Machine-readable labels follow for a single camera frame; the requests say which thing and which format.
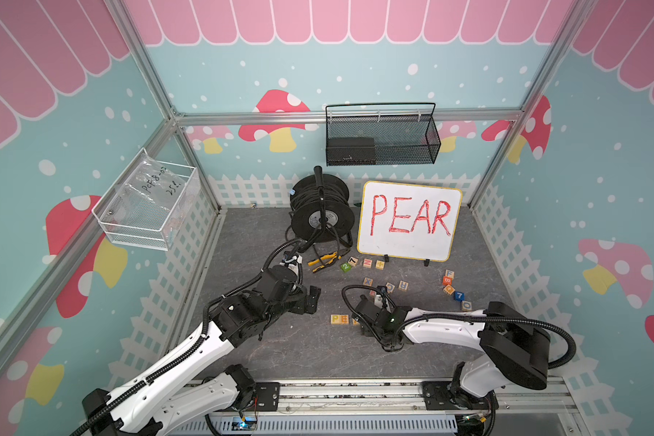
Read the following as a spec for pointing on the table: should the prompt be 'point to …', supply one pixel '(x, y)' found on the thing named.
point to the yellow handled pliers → (333, 256)
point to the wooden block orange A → (355, 322)
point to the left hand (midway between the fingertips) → (304, 293)
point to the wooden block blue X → (368, 282)
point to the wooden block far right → (450, 273)
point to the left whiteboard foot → (386, 257)
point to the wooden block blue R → (402, 285)
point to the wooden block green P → (335, 319)
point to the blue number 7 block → (459, 296)
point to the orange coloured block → (449, 289)
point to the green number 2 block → (345, 267)
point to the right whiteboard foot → (426, 262)
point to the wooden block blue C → (390, 287)
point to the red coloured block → (446, 280)
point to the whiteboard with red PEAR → (409, 221)
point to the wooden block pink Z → (367, 262)
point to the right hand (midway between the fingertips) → (370, 323)
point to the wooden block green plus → (380, 264)
